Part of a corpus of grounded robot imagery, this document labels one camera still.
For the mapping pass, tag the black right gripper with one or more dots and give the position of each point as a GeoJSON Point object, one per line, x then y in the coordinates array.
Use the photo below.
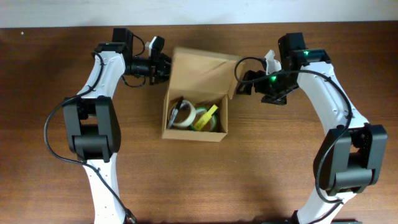
{"type": "Point", "coordinates": [259, 86]}

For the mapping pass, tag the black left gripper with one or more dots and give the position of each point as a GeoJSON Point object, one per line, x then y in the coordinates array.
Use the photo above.
{"type": "Point", "coordinates": [155, 71]}

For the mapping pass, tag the cardboard box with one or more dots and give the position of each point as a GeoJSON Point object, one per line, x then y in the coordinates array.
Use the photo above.
{"type": "Point", "coordinates": [204, 79]}

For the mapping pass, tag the black sharpie marker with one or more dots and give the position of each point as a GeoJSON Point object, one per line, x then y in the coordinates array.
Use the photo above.
{"type": "Point", "coordinates": [174, 112]}

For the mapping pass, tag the white masking tape roll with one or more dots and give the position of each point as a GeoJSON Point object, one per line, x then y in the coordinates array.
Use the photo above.
{"type": "Point", "coordinates": [186, 115]}

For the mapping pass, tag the green tape roll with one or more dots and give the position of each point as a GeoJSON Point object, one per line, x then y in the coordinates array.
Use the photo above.
{"type": "Point", "coordinates": [210, 126]}

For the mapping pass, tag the yellow highlighter marker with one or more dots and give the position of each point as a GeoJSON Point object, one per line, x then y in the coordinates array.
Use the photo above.
{"type": "Point", "coordinates": [206, 117]}

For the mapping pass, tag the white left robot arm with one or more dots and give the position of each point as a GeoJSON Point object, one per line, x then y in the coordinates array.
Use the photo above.
{"type": "Point", "coordinates": [93, 130]}

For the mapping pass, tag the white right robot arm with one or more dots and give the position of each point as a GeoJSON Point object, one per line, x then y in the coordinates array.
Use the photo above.
{"type": "Point", "coordinates": [350, 157]}

